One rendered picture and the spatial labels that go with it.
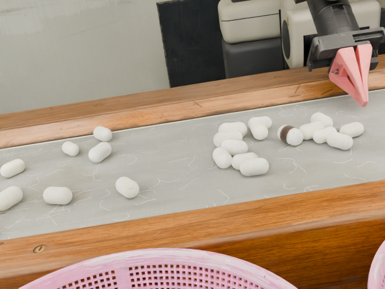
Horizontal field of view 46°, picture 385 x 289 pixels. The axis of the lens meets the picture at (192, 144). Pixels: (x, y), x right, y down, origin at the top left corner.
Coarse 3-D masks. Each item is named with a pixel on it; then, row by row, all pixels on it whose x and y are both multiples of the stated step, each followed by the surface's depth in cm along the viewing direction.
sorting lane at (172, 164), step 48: (336, 96) 69; (384, 96) 67; (48, 144) 68; (96, 144) 65; (144, 144) 63; (192, 144) 60; (288, 144) 56; (384, 144) 52; (0, 192) 55; (96, 192) 52; (144, 192) 50; (192, 192) 48; (240, 192) 47; (288, 192) 46
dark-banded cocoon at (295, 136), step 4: (280, 128) 56; (292, 128) 55; (296, 128) 55; (288, 132) 55; (292, 132) 54; (296, 132) 54; (300, 132) 55; (288, 136) 55; (292, 136) 54; (296, 136) 54; (300, 136) 54; (288, 140) 55; (292, 140) 54; (296, 140) 54; (300, 140) 55; (292, 144) 55; (296, 144) 55
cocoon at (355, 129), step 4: (348, 124) 55; (352, 124) 55; (356, 124) 55; (360, 124) 55; (340, 128) 55; (344, 128) 54; (348, 128) 54; (352, 128) 54; (356, 128) 54; (360, 128) 54; (340, 132) 55; (344, 132) 54; (348, 132) 54; (352, 132) 54; (356, 132) 54; (360, 132) 55; (352, 136) 55
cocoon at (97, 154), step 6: (102, 144) 59; (108, 144) 60; (90, 150) 59; (96, 150) 58; (102, 150) 59; (108, 150) 60; (90, 156) 58; (96, 156) 58; (102, 156) 58; (96, 162) 59
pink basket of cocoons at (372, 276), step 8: (384, 240) 32; (384, 248) 31; (376, 256) 30; (384, 256) 31; (376, 264) 30; (384, 264) 31; (376, 272) 29; (384, 272) 30; (368, 280) 29; (376, 280) 29; (384, 280) 30; (368, 288) 28; (376, 288) 28; (384, 288) 30
